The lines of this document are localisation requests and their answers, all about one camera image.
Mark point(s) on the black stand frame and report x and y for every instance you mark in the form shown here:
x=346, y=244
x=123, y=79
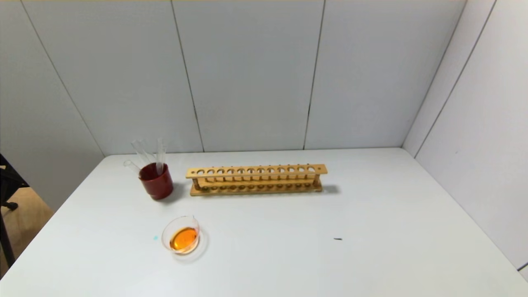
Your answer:
x=8, y=185

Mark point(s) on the dark red cup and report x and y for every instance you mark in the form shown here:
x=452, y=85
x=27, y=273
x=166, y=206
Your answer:
x=157, y=183

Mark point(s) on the clear glass dish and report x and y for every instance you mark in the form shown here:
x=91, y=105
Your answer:
x=183, y=239

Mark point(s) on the wooden test tube rack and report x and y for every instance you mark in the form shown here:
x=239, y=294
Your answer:
x=264, y=170

